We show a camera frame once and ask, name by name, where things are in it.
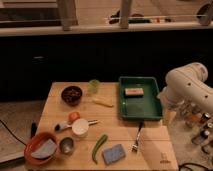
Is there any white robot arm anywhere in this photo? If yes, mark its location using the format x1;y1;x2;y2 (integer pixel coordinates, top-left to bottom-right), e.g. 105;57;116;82
158;62;213;114

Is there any green translucent cup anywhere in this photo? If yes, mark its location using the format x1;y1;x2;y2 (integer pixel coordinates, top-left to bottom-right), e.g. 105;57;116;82
88;79;100;94

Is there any white paper cup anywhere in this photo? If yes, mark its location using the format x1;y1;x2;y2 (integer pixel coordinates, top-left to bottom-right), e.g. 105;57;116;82
72;118;89;138

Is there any small metal cup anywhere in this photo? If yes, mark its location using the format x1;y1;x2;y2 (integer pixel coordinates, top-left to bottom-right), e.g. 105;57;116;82
59;137;74;155

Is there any tan sponge block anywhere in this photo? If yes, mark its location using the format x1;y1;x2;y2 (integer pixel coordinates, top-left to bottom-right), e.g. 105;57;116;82
124;88;144;97

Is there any dark bowl with beans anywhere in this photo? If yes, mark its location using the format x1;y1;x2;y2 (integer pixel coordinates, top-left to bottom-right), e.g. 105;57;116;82
61;86;83;106

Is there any orange tomato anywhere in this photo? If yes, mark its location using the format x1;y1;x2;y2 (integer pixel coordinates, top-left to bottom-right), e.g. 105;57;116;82
68;112;80;123

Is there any green plastic tray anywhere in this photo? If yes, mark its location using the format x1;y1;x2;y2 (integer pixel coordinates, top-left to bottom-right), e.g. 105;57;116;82
118;76;162;121

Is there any green chili pepper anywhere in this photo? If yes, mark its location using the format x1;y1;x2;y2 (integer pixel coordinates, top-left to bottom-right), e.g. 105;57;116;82
92;134;108;164

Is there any metal fork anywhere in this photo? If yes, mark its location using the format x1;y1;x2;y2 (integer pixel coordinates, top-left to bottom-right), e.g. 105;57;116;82
132;122;144;153

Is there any blue sponge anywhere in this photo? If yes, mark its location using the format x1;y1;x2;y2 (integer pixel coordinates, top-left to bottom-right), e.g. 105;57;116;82
102;144;126;165

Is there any black marker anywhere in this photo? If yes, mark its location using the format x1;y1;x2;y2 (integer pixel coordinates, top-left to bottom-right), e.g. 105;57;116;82
31;122;37;138

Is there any grey cloth in bowl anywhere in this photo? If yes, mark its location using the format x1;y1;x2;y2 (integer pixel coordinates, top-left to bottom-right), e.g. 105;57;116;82
31;139;57;159

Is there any orange bowl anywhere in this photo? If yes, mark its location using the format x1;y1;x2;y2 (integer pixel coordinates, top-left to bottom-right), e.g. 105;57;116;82
24;132;58;166

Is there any knife with grey handle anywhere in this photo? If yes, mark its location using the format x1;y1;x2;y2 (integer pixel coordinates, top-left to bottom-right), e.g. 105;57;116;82
54;120;98;132

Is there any black cable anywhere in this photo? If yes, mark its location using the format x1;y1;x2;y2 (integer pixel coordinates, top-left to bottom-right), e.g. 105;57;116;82
0;119;27;147

